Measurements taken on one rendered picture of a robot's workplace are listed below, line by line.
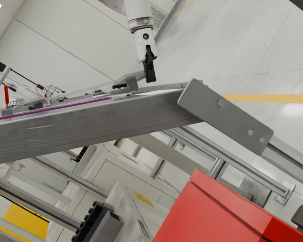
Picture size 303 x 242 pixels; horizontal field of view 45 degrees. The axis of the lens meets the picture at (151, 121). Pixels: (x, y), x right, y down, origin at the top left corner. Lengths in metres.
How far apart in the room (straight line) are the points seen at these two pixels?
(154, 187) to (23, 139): 1.61
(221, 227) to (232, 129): 0.38
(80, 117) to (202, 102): 0.20
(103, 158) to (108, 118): 1.49
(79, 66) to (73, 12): 1.23
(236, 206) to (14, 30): 8.74
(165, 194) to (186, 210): 1.90
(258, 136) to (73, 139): 0.30
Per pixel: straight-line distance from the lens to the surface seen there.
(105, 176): 2.10
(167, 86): 0.86
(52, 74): 8.72
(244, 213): 0.22
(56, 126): 0.60
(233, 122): 0.61
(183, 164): 1.58
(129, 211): 1.01
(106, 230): 1.00
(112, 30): 8.85
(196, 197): 0.28
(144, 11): 1.20
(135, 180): 2.13
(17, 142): 0.61
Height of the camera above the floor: 0.89
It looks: 12 degrees down
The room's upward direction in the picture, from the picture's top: 58 degrees counter-clockwise
